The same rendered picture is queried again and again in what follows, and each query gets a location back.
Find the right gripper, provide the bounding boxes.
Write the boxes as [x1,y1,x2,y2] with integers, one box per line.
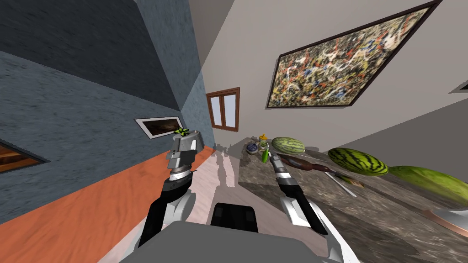
[269,154,288,176]

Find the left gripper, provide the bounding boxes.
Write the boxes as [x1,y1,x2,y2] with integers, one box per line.
[166,130,206,172]

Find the pale green watermelon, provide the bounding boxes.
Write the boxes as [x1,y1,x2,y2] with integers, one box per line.
[271,137,306,155]

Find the dark brown long utensil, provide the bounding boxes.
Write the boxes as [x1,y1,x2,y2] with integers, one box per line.
[278,153,338,174]

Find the white-framed dark picture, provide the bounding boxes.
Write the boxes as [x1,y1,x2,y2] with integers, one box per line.
[133,116,185,141]

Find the brown-framed window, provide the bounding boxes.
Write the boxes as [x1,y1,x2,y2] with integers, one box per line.
[206,87,241,133]

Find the white-bladed knife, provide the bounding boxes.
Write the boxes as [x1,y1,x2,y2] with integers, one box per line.
[323,171,365,198]

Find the dark striped watermelon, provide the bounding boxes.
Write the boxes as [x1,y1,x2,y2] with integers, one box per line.
[327,147,389,177]

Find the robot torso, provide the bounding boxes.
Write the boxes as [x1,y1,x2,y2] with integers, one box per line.
[118,202,330,263]

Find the large speckled dark-framed painting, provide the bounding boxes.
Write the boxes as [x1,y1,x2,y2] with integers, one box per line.
[266,0,444,110]

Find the large light green melon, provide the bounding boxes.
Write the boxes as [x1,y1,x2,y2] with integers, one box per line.
[388,166,468,206]

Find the dark-framed brown picture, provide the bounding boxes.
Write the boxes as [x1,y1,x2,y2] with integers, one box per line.
[0,138,51,174]

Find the grey pan with copper rim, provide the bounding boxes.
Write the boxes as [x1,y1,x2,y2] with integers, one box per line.
[423,207,468,239]

